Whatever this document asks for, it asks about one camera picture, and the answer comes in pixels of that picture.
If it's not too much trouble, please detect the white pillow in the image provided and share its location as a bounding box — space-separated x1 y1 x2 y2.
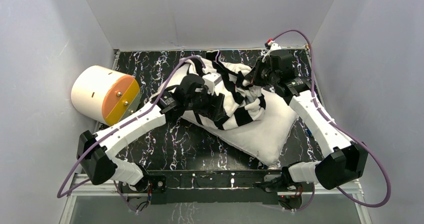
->
182 90 298 166

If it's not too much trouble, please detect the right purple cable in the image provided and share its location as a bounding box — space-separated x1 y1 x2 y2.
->
265 29 393 208

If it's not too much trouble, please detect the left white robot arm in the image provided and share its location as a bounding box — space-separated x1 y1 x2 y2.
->
77 73 226 192

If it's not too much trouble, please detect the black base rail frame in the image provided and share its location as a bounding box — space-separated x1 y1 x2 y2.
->
118 169 312 208

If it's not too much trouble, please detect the white orange cylinder roll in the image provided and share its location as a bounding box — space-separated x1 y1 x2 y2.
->
71 65 141 126

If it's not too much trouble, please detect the black white striped pillowcase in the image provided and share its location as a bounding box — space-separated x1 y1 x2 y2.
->
182 51 267 130

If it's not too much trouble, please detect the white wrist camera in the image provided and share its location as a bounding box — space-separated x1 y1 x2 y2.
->
263 39 282 57
202 73 222 93

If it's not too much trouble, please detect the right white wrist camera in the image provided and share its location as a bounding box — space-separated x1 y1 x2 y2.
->
263 39 282 57

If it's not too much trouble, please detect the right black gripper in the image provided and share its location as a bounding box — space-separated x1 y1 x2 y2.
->
245 57 279 87

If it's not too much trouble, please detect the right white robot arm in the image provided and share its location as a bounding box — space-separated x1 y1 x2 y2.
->
246 49 368 191

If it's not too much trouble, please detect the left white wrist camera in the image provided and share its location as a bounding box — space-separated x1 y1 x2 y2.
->
202 73 222 93

